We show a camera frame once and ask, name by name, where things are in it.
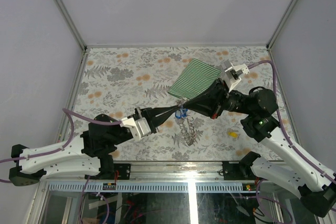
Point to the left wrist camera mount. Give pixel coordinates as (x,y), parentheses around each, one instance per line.
(138,126)

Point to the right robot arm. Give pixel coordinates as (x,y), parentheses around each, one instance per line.
(306,178)

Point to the key with blue tag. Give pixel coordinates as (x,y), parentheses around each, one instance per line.
(184,113)

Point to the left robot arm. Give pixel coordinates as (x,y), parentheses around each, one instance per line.
(88,154)

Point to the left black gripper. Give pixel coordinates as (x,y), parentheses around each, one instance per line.
(152,116)

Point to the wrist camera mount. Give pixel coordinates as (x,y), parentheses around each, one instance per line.
(231,74)
(138,126)

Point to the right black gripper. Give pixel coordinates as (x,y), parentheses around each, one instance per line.
(209,102)

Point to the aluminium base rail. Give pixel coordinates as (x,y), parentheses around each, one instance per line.
(161,177)

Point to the yellow key tag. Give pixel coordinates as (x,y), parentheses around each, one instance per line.
(233,133)

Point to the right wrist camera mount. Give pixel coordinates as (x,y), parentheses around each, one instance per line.
(231,74)

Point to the green striped cloth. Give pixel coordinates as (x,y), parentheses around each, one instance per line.
(194,80)

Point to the blue key tag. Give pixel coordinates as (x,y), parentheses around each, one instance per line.
(179,114)

